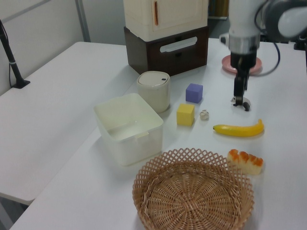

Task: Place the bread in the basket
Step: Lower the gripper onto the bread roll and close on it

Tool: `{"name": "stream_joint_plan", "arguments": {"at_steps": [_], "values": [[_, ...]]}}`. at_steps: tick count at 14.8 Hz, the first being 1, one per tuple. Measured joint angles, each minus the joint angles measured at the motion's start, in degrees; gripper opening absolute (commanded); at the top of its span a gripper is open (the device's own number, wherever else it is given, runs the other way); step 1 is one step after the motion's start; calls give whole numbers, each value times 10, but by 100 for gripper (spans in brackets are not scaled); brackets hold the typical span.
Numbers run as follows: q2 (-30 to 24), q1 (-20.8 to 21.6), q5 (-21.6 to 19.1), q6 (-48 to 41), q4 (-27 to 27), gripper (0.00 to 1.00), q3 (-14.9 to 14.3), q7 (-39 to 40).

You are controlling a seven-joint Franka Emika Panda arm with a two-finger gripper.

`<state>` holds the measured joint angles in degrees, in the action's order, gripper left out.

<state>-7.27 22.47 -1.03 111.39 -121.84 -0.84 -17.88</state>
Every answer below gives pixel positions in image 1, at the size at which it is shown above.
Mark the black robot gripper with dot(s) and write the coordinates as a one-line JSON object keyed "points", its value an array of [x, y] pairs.
{"points": [[243, 61]]}

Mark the orange glazed bread loaf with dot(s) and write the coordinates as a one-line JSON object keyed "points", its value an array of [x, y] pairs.
{"points": [[245, 163]]}

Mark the round woven wicker basket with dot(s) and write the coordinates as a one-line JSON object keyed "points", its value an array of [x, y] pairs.
{"points": [[192, 201]]}

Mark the black white panda figurine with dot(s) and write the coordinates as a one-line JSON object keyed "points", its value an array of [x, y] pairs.
{"points": [[246, 105]]}

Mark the pink round plate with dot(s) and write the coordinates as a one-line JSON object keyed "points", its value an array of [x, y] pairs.
{"points": [[258, 64]]}

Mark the yellow toy banana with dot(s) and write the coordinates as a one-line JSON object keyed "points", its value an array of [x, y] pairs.
{"points": [[239, 130]]}

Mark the small white crumpled ball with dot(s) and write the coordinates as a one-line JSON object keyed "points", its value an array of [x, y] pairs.
{"points": [[204, 115]]}

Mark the purple foam cube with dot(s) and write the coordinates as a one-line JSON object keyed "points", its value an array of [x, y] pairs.
{"points": [[193, 94]]}

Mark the yellow foam cube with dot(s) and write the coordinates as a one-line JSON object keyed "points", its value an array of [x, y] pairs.
{"points": [[185, 115]]}

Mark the black table clamp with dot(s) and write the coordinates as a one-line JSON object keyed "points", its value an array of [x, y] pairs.
{"points": [[299, 43]]}

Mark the white lidded trash can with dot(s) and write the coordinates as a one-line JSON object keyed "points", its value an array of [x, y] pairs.
{"points": [[156, 93]]}

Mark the cream plastic drawer cabinet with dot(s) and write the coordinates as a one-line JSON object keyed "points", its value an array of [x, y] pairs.
{"points": [[177, 14]]}

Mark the white plastic storage bin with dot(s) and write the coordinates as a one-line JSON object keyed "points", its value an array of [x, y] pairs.
{"points": [[134, 146]]}

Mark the black pole with clamp base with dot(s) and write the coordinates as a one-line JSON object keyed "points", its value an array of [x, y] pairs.
{"points": [[14, 67]]}

